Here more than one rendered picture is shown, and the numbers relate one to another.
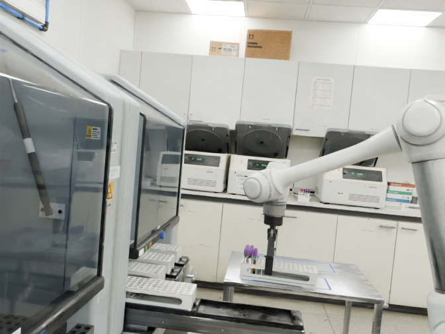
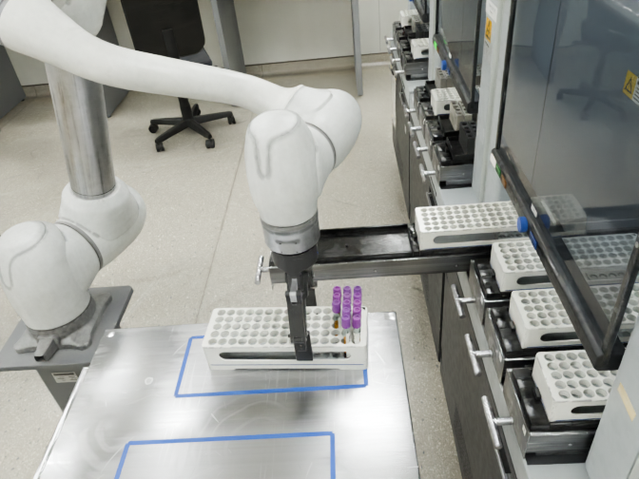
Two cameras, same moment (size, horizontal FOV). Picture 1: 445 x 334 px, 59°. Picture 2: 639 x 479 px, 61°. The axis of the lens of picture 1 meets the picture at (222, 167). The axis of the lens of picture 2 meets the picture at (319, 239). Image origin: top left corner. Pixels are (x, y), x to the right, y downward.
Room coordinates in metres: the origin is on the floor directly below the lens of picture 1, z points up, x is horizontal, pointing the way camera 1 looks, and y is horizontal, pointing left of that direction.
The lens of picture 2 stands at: (2.24, -0.18, 1.59)
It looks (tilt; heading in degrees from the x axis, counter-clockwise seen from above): 37 degrees down; 179
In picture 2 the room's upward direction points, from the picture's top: 7 degrees counter-clockwise
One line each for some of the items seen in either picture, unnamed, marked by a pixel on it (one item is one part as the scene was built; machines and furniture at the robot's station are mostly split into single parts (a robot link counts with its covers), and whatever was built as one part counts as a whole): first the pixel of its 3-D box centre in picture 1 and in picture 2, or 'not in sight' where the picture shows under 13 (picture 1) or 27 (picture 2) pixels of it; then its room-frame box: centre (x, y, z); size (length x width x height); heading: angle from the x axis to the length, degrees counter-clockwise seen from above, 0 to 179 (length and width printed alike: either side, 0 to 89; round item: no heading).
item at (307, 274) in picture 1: (278, 272); (287, 337); (1.53, -0.26, 0.85); 0.30 x 0.10 x 0.06; 81
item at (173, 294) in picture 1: (148, 293); (481, 225); (1.25, 0.20, 0.83); 0.30 x 0.10 x 0.06; 84
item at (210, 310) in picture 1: (201, 316); (403, 249); (1.23, 0.02, 0.78); 0.73 x 0.14 x 0.09; 84
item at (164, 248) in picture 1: (147, 252); (634, 383); (1.72, 0.30, 0.83); 0.30 x 0.10 x 0.06; 84
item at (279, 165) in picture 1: (275, 181); (285, 162); (1.53, -0.21, 1.21); 0.13 x 0.11 x 0.16; 151
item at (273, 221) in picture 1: (272, 226); (296, 262); (1.54, -0.22, 1.03); 0.08 x 0.07 x 0.09; 171
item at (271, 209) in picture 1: (274, 208); (291, 226); (1.54, -0.22, 1.10); 0.09 x 0.09 x 0.06
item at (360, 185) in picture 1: (349, 166); not in sight; (3.73, -1.21, 1.25); 0.62 x 0.56 x 0.69; 174
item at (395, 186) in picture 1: (400, 185); not in sight; (3.82, -1.76, 1.10); 0.24 x 0.13 x 0.10; 83
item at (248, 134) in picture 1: (260, 158); not in sight; (3.81, -0.36, 1.24); 0.62 x 0.56 x 0.69; 175
